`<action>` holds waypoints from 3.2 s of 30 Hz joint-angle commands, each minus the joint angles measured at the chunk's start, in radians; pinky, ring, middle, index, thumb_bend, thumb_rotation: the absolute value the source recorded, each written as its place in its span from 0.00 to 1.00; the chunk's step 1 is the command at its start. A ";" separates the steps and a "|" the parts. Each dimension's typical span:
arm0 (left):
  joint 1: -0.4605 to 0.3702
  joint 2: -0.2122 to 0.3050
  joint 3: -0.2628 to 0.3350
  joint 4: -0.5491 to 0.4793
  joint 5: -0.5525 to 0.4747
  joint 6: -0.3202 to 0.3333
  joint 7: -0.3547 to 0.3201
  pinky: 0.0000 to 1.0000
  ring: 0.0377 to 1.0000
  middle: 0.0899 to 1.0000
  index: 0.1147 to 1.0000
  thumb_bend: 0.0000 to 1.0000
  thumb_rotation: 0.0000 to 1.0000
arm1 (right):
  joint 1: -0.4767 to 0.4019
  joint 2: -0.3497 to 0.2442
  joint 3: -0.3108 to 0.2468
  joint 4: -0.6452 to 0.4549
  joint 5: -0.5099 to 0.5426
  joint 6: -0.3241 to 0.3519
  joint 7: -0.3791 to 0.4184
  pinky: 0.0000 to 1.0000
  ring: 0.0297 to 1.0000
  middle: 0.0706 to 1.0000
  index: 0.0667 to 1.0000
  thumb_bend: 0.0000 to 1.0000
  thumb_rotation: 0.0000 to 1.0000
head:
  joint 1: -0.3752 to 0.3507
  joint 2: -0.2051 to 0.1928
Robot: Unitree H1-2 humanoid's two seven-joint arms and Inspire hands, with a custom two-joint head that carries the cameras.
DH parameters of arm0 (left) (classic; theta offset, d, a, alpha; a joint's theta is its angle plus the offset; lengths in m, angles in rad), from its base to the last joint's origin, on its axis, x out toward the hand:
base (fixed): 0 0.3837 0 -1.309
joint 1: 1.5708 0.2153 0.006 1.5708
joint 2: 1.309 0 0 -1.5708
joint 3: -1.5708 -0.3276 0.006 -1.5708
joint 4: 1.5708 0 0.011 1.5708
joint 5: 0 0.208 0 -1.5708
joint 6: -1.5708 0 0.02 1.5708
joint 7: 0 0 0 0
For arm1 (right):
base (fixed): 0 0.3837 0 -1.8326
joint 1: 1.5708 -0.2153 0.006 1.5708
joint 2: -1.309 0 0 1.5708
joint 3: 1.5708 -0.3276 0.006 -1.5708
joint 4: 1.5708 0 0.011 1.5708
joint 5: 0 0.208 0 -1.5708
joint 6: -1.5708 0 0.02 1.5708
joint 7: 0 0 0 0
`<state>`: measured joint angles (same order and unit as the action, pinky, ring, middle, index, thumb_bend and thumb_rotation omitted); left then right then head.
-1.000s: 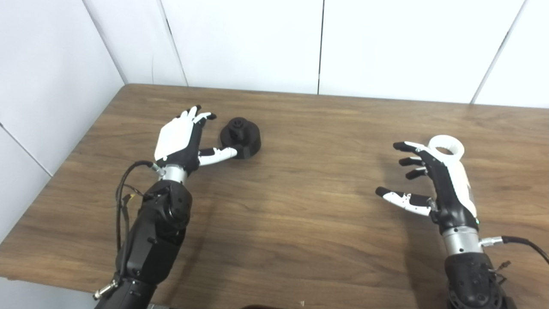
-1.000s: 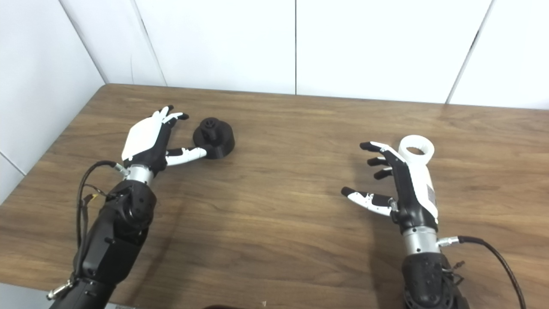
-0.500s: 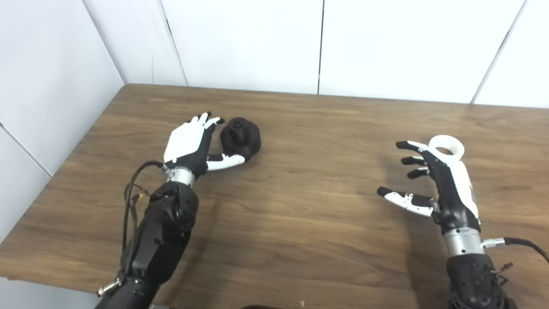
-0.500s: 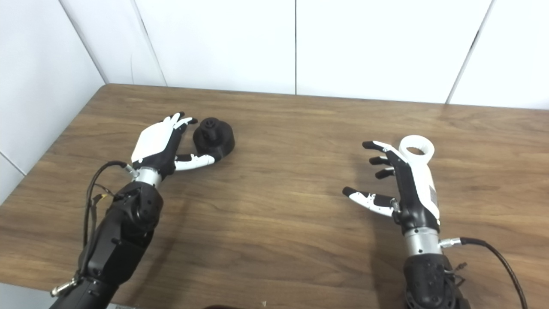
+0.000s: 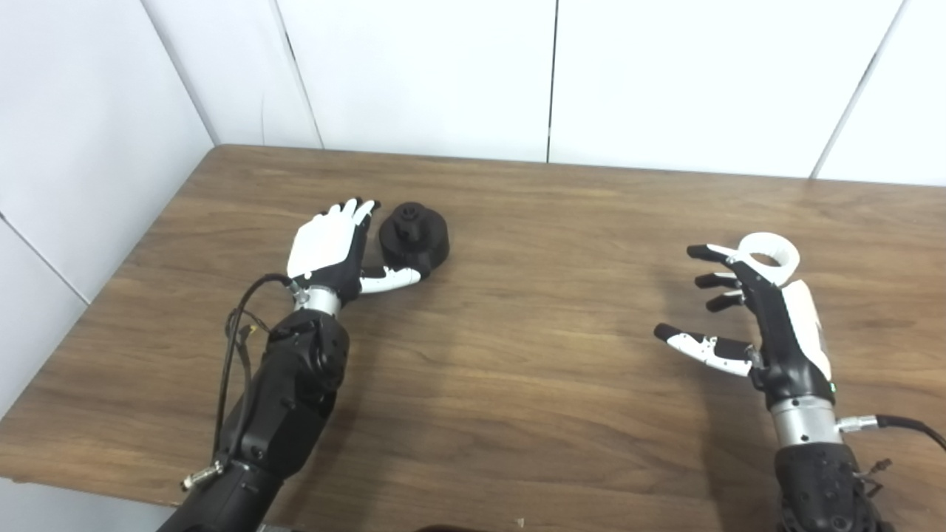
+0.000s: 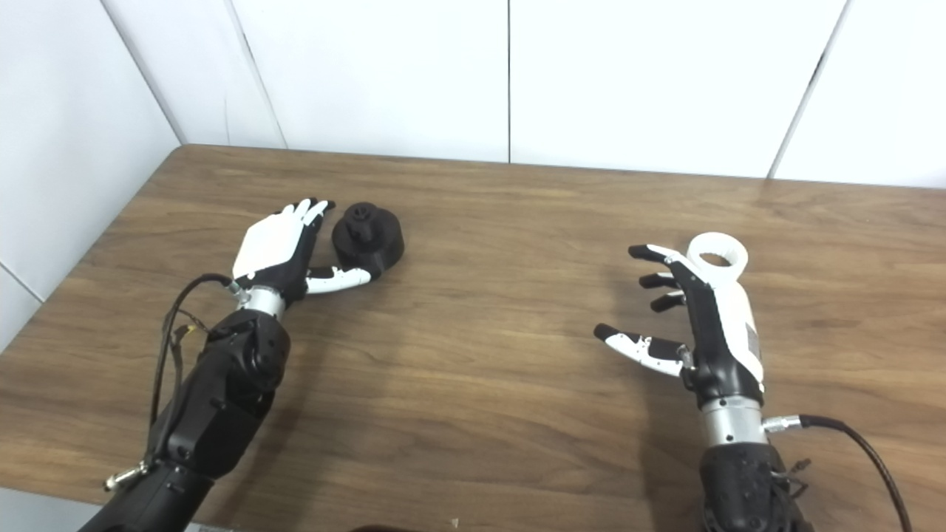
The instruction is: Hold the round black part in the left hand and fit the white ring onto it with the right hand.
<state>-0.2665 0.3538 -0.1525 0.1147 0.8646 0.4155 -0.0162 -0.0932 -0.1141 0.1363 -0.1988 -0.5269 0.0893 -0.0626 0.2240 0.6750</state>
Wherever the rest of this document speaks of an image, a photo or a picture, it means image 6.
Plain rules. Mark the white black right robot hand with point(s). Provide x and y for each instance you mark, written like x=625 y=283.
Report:
x=720 y=347

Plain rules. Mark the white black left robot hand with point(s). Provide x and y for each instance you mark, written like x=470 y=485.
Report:
x=270 y=247

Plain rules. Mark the round black plastic part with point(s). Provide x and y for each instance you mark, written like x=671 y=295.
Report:
x=373 y=247

